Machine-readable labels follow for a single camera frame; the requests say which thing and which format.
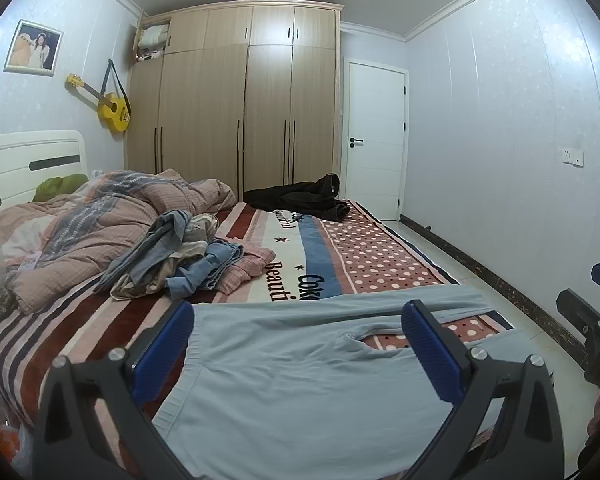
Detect light blue pants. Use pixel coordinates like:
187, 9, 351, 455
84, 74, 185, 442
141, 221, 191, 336
151, 284, 541, 480

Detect dark skirting board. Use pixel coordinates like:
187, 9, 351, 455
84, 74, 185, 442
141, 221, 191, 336
400, 214, 588, 368

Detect pink striped quilt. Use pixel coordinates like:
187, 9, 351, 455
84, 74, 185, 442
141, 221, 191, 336
0, 169, 236, 319

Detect grey-blue denim garment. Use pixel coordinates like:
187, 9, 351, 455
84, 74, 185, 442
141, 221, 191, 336
95, 209, 193, 292

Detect blue folded garment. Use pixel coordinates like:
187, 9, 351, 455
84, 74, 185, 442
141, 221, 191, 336
166, 238, 244, 300

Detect green pillow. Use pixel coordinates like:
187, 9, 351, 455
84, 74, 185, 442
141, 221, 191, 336
33, 174, 88, 203

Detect pink checked garment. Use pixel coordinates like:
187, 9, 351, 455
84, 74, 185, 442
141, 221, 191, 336
212, 242, 276, 296

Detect white door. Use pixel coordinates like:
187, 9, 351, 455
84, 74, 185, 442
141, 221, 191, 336
343, 58, 408, 221

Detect white headboard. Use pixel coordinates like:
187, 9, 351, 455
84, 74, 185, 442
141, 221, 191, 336
0, 130, 87, 211

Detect black jacket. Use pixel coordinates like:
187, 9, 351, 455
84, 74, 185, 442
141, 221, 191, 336
244, 174, 350, 222

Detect yellow ukulele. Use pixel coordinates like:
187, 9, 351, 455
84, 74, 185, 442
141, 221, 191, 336
66, 58, 132, 133

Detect wooden wardrobe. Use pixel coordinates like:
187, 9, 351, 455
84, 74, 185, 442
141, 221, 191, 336
124, 0, 342, 194

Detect bedding on wardrobe shelf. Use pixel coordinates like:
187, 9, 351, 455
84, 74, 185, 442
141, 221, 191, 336
136, 24, 169, 62

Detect white wall socket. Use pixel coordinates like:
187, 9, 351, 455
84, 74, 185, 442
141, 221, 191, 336
562, 148, 584, 168

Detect framed wall photo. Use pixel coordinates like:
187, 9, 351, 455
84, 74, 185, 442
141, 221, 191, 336
4, 20, 62, 77

